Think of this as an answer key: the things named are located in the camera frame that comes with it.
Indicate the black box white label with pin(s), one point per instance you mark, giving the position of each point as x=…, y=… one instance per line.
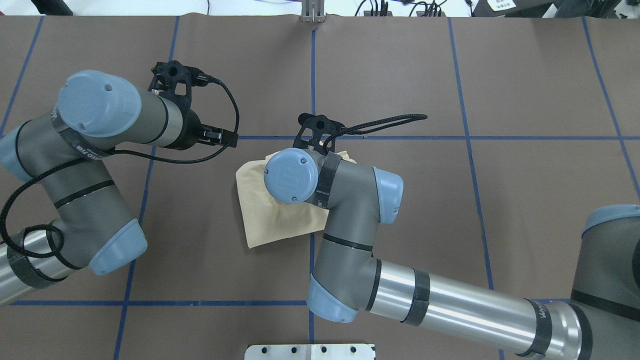
x=510, y=8

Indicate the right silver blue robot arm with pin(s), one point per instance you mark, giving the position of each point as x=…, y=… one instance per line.
x=600, y=320

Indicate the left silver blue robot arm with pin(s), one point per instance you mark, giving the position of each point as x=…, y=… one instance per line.
x=64, y=151

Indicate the aluminium frame post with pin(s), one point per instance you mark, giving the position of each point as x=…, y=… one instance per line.
x=313, y=11

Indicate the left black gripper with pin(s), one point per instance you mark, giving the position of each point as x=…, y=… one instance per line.
x=189, y=131

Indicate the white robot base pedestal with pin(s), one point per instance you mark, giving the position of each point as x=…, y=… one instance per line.
x=331, y=351

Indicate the cream long-sleeve printed shirt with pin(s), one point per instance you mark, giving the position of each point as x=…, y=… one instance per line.
x=267, y=220

